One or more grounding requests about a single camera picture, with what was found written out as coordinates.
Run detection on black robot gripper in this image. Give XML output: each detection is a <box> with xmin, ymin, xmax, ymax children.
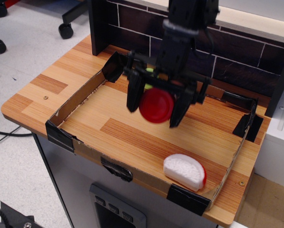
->
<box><xmin>124</xmin><ymin>20</ymin><xmax>212</xmax><ymax>128</ymax></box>

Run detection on red-capped basil spice bottle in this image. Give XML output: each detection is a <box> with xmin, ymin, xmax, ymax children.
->
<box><xmin>138</xmin><ymin>85</ymin><xmax>179</xmax><ymax>124</ymax></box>

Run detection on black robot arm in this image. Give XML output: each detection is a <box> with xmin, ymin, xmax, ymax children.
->
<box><xmin>124</xmin><ymin>0</ymin><xmax>219</xmax><ymax>128</ymax></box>

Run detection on cardboard fence with black tape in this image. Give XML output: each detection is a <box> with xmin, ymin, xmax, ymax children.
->
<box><xmin>45</xmin><ymin>51</ymin><xmax>264</xmax><ymax>217</ymax></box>

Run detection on green toy pear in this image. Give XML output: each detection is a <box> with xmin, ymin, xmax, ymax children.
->
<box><xmin>144</xmin><ymin>67</ymin><xmax>157</xmax><ymax>91</ymax></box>

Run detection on white and red toy slice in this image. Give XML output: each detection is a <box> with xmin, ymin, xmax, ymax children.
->
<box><xmin>163</xmin><ymin>154</ymin><xmax>206</xmax><ymax>191</ymax></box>

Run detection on dark brick-pattern backsplash panel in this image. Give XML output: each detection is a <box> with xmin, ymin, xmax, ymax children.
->
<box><xmin>88</xmin><ymin>0</ymin><xmax>284</xmax><ymax>116</ymax></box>

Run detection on black office chair base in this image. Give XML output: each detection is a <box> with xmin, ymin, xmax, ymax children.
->
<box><xmin>58</xmin><ymin>0</ymin><xmax>88</xmax><ymax>39</ymax></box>

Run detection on grey cabinet control panel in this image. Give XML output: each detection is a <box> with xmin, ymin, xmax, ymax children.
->
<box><xmin>89</xmin><ymin>184</ymin><xmax>147</xmax><ymax>228</ymax></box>

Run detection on white side cabinet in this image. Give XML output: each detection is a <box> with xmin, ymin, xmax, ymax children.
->
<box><xmin>255</xmin><ymin>91</ymin><xmax>284</xmax><ymax>186</ymax></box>

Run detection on black floor cable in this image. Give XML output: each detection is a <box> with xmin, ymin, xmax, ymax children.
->
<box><xmin>0</xmin><ymin>125</ymin><xmax>33</xmax><ymax>149</ymax></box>

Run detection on black metal bracket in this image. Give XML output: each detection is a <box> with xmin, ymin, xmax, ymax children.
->
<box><xmin>0</xmin><ymin>201</ymin><xmax>42</xmax><ymax>228</ymax></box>

